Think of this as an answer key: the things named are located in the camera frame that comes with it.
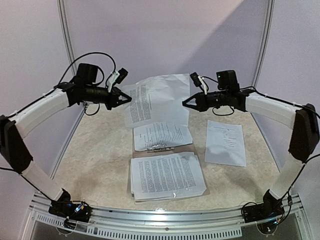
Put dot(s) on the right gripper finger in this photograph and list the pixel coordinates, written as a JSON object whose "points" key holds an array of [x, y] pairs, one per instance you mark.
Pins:
{"points": [[192, 106], [191, 100]]}

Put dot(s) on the clipped paper stack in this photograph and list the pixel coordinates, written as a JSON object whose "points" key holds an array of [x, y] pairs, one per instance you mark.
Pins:
{"points": [[159, 134]]}

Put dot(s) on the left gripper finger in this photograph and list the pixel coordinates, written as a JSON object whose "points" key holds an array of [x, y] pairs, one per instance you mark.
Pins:
{"points": [[122, 95], [120, 102]]}

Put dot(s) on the aluminium front rail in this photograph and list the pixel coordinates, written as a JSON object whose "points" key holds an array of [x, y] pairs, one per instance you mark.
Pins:
{"points": [[127, 224]]}

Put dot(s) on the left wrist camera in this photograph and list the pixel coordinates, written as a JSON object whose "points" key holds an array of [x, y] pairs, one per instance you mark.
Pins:
{"points": [[116, 78]]}

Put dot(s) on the metal folder clip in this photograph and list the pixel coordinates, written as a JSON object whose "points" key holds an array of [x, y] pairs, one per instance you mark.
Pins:
{"points": [[160, 147]]}

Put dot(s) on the sparse printed paper sheet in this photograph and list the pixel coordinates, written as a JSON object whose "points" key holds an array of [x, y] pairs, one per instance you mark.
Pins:
{"points": [[225, 144]]}

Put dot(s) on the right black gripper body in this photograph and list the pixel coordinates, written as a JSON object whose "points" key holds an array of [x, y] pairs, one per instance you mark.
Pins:
{"points": [[200, 101]]}

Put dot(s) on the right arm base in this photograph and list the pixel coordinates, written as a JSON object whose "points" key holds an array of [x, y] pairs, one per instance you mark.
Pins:
{"points": [[270, 207]]}

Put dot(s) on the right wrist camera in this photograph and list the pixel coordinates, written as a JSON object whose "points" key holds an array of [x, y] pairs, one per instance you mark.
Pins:
{"points": [[199, 82]]}

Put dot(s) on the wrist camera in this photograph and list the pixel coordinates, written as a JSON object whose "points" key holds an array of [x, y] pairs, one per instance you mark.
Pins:
{"points": [[116, 78], [199, 82]]}

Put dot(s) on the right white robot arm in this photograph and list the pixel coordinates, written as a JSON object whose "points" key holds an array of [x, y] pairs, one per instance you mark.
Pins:
{"points": [[300, 120]]}

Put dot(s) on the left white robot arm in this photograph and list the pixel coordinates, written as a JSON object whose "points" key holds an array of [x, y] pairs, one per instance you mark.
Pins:
{"points": [[16, 129]]}

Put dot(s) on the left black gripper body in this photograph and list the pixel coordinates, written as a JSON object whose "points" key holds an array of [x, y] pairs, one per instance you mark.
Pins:
{"points": [[90, 96]]}

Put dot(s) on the large paper sheet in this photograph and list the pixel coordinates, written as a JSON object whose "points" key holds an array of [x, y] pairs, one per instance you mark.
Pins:
{"points": [[157, 99]]}

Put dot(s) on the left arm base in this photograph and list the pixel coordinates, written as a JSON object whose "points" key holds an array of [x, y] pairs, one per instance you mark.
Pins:
{"points": [[65, 208]]}

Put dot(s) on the right aluminium frame post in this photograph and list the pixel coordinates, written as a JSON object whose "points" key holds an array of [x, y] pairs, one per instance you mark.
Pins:
{"points": [[264, 41]]}

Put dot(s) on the transparent plastic folder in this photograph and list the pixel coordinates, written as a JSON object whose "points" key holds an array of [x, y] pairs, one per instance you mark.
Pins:
{"points": [[165, 164]]}

